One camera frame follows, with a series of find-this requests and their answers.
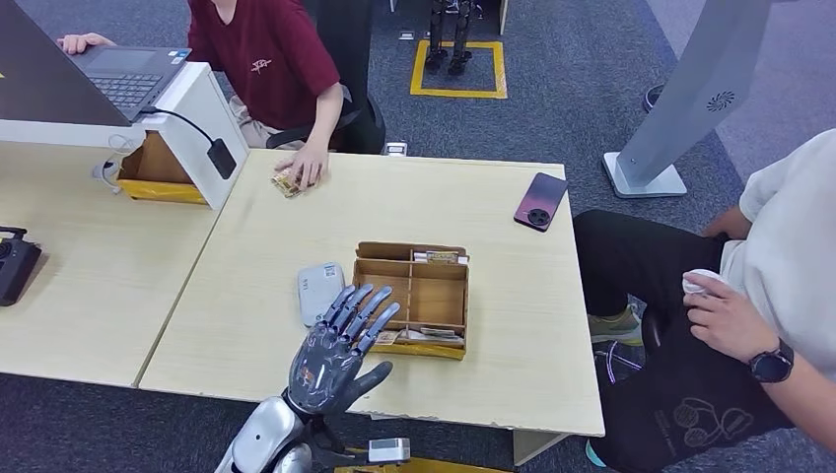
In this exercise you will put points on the purple smartphone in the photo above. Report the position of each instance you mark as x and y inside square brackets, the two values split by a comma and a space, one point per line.
[539, 200]

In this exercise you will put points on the person's right hand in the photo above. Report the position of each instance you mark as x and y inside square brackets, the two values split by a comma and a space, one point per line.
[85, 43]

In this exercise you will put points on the grey kiosk stand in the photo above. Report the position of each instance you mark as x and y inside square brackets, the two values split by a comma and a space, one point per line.
[692, 78]

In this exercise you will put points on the brown printed key card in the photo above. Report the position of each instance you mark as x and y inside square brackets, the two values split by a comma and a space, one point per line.
[386, 338]

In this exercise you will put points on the yellow floor tape square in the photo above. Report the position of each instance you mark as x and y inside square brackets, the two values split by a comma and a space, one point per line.
[457, 93]

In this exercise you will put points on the white desk riser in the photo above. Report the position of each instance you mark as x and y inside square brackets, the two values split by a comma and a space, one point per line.
[196, 117]

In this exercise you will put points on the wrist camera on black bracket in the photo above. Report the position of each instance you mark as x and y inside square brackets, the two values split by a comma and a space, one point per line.
[388, 450]

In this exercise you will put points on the key card stack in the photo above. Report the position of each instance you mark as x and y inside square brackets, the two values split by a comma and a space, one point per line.
[441, 257]

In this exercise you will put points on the cardboard box with yellow tape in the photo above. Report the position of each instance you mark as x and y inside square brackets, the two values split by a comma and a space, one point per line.
[153, 163]

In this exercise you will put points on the white table leg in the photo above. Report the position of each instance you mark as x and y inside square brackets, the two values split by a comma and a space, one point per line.
[532, 447]

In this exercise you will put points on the teal shoe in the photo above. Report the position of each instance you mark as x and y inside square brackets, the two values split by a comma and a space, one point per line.
[594, 455]

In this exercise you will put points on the white card reader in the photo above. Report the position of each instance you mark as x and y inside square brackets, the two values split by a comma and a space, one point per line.
[317, 294]

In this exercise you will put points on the black power adapter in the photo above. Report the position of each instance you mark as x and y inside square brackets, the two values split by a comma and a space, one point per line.
[221, 158]

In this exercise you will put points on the black humanoid robot legs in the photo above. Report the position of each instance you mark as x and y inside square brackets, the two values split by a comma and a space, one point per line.
[460, 39]

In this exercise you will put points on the gold printed ID card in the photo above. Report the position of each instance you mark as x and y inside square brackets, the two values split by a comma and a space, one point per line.
[285, 186]

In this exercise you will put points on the black controller device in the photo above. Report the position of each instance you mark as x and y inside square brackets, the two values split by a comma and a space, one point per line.
[16, 268]

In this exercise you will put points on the dark shoe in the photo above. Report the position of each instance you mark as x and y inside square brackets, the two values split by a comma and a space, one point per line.
[651, 98]

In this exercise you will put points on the grey laptop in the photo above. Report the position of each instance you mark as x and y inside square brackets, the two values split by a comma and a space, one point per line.
[39, 78]

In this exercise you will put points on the small white floor marker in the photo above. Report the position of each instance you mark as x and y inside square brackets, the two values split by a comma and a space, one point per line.
[405, 35]
[395, 149]

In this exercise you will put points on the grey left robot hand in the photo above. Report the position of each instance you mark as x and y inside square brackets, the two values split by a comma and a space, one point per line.
[326, 372]

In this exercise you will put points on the person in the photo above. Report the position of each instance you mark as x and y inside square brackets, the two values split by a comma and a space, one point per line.
[274, 65]
[784, 261]

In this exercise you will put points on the white furniture panel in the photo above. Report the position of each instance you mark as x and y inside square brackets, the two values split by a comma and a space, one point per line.
[503, 16]

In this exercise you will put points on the small white handheld device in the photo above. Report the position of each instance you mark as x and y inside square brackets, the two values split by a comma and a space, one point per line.
[697, 281]

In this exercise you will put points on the wooden compartment organizer box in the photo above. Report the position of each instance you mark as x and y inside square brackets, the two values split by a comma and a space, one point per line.
[434, 300]

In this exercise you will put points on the pale key card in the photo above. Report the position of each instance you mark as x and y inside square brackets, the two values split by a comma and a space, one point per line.
[434, 335]

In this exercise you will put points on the black office chair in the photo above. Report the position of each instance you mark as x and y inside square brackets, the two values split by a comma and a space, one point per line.
[356, 52]

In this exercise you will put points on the black wristwatch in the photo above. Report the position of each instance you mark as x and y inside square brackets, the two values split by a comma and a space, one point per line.
[771, 365]

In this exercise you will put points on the yellow floor tape strip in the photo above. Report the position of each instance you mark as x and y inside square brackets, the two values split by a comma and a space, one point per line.
[451, 467]

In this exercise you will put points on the person's left forearm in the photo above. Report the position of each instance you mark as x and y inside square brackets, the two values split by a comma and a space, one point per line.
[813, 405]
[324, 121]

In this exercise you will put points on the person's left hand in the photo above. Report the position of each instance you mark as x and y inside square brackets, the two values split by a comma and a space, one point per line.
[312, 166]
[731, 323]

